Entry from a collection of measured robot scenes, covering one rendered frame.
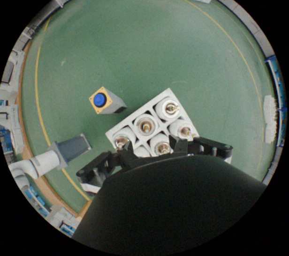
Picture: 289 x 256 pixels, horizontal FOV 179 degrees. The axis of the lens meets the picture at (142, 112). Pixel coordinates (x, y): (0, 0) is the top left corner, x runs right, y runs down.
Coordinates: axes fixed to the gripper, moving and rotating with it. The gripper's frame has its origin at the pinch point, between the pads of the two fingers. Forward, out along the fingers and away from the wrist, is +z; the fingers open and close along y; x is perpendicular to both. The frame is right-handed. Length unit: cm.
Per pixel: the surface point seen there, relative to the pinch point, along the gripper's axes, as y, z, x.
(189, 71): 40, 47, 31
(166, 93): 11.9, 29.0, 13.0
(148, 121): 0.8, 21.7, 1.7
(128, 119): -7.8, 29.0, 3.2
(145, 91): 3, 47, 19
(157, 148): 3.0, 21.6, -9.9
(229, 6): 390, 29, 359
